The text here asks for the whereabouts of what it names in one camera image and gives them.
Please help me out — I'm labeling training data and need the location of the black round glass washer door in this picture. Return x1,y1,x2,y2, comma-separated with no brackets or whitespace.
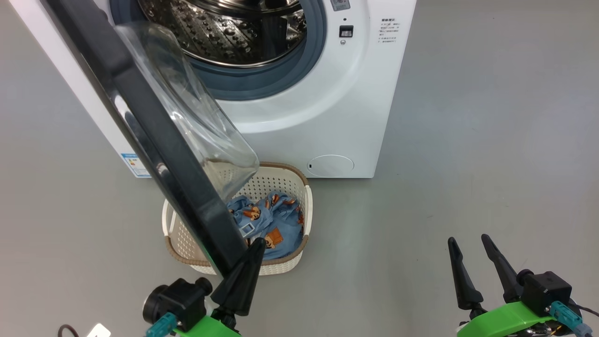
40,0,260,278

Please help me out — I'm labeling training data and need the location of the small printed text label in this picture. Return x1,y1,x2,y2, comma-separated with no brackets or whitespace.
380,18,399,44

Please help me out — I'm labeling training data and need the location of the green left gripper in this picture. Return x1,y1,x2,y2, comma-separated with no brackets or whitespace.
175,237,266,337

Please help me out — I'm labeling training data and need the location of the white front-load washing machine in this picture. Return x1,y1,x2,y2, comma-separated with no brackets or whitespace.
9,0,417,179

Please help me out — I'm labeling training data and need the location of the blue energy label sticker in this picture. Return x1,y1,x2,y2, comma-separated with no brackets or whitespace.
121,153,151,178

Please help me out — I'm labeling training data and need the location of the round white filter cover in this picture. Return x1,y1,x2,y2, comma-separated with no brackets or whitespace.
307,154,355,178

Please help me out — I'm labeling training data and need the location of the cream perforated laundry basket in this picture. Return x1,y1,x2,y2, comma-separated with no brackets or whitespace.
161,162,313,276

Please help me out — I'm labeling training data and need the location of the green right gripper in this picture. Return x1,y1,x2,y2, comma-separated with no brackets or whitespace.
448,234,583,337

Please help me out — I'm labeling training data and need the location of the stainless steel washing machine drum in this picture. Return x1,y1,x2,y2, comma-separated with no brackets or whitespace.
138,0,307,67

